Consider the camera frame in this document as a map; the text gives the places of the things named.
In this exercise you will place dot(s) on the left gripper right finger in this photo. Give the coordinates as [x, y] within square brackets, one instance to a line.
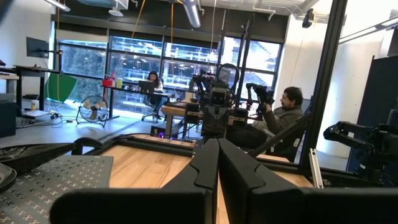
[264, 202]

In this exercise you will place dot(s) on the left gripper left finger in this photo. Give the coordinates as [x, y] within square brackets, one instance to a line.
[186, 202]

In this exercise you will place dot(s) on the black teardrop mini plate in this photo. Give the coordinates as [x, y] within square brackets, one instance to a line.
[37, 155]

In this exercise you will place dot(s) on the black leaf-shaped mini plate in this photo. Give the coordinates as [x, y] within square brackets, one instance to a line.
[6, 177]

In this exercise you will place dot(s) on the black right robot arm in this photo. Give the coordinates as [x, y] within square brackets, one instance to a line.
[373, 140]

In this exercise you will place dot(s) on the black monitor on arm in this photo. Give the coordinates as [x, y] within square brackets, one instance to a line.
[37, 46]

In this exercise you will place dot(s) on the black computer purple light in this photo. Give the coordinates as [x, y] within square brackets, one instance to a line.
[160, 132]

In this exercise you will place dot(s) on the person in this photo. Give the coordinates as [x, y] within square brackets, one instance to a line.
[154, 76]
[280, 119]

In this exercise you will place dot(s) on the black background robot station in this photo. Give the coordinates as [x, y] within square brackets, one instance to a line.
[217, 118]

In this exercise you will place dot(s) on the wooden background table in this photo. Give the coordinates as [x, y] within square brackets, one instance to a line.
[174, 110]

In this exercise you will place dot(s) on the black office chair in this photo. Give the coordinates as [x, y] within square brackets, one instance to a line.
[150, 113]

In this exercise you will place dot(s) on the black laptop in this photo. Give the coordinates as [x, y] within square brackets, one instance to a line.
[146, 86]

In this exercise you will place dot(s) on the black background table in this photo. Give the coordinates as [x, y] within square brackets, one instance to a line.
[130, 90]

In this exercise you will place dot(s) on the grey perforated metal stand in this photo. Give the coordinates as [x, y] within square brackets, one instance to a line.
[62, 186]

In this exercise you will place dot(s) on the black floor fan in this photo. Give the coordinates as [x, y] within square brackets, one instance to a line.
[93, 110]

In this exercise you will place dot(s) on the yellow-green bottle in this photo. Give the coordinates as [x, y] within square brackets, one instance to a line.
[119, 83]

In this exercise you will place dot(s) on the red container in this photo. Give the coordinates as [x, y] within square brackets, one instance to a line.
[107, 82]

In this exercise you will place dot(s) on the large glass window front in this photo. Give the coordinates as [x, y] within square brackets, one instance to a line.
[133, 53]

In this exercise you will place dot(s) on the dark blue partition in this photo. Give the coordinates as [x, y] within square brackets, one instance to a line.
[379, 93]

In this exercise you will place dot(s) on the green round reflector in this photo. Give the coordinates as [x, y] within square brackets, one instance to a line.
[62, 87]

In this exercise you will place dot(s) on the silver ceiling pipe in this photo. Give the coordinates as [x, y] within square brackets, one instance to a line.
[192, 14]

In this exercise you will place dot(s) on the black ceiling-mounted device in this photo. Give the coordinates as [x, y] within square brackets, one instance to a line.
[308, 18]

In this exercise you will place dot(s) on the black low cabinet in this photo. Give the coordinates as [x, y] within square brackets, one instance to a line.
[7, 118]

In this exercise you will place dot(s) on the round white ceiling lamp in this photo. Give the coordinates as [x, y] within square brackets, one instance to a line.
[115, 12]

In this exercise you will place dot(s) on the black background desk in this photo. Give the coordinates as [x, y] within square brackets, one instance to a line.
[31, 69]

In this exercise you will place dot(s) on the white ceiling light strip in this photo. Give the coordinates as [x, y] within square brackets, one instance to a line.
[57, 4]

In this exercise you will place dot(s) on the silver metal bracket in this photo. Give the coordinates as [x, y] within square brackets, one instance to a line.
[315, 171]

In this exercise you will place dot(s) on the black aluminium rig frame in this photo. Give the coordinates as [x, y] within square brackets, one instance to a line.
[323, 93]

